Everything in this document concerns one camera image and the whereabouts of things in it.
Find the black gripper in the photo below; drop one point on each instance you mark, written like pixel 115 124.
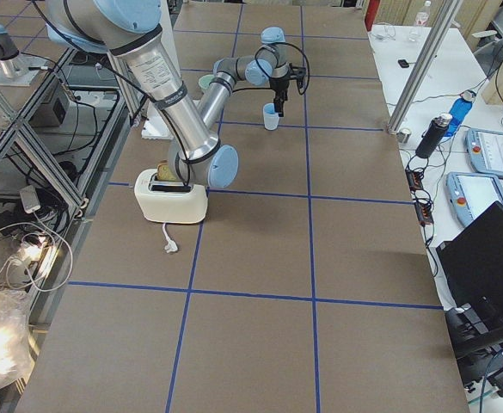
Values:
pixel 279 83

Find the light blue cup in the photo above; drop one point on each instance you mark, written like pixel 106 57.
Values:
pixel 270 117

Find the green bowl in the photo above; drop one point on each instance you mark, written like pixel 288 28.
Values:
pixel 204 82

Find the bread slice in toaster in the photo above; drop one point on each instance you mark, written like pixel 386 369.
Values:
pixel 164 173

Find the cream toaster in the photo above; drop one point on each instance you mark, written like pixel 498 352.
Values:
pixel 170 202

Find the clear bottle red cap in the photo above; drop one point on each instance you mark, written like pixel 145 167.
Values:
pixel 420 21

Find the black water bottle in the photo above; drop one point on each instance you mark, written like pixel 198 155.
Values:
pixel 433 135

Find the blue water bottle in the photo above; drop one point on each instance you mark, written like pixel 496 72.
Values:
pixel 460 108

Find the lower teach pendant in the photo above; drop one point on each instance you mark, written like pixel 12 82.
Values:
pixel 472 193

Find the teach pendant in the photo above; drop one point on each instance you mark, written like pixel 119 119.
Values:
pixel 485 150
pixel 472 193

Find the upper teach pendant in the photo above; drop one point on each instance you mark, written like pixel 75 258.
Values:
pixel 485 150

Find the black laptop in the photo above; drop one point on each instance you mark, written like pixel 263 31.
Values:
pixel 473 260

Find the clear plastic bag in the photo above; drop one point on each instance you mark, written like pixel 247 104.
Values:
pixel 15 358

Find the aluminium frame post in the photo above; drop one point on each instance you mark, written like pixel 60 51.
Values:
pixel 446 15

